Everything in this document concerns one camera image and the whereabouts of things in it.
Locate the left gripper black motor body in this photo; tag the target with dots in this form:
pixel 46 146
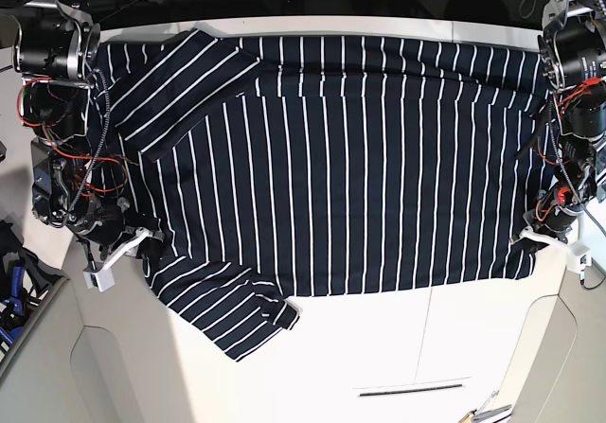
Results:
pixel 554 213

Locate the right gripper black motor body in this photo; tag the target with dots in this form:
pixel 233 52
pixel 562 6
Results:
pixel 104 224

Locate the navy white striped T-shirt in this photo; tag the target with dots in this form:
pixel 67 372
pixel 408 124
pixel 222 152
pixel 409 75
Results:
pixel 315 166

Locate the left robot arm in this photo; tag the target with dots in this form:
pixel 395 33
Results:
pixel 572 50

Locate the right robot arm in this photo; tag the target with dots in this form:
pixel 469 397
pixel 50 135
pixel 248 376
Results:
pixel 79 179

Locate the blue black items left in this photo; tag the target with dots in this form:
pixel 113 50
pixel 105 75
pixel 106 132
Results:
pixel 24 284

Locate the tools at bottom edge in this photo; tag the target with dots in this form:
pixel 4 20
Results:
pixel 484 414

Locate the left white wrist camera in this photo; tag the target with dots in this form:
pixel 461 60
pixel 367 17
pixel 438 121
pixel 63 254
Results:
pixel 578 258

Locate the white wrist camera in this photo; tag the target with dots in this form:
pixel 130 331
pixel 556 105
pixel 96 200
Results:
pixel 578 258
pixel 101 280

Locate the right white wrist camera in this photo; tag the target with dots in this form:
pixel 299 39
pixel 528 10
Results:
pixel 101 280

